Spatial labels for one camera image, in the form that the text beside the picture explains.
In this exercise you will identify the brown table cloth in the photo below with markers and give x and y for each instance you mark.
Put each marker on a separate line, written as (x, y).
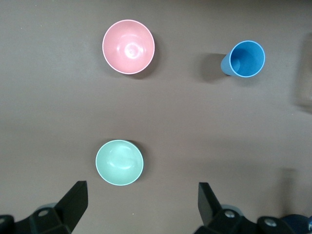
(182, 122)

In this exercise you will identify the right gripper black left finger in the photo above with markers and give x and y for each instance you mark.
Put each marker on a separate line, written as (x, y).
(63, 214)

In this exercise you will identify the pink bowl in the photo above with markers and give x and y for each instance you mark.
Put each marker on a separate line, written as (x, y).
(128, 46)

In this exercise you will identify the blue ribbed cup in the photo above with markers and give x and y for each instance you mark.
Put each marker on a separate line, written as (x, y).
(247, 58)

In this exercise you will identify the green bowl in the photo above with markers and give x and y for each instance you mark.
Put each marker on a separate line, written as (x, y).
(119, 162)

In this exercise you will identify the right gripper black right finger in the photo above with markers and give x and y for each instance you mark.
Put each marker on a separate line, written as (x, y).
(219, 221)

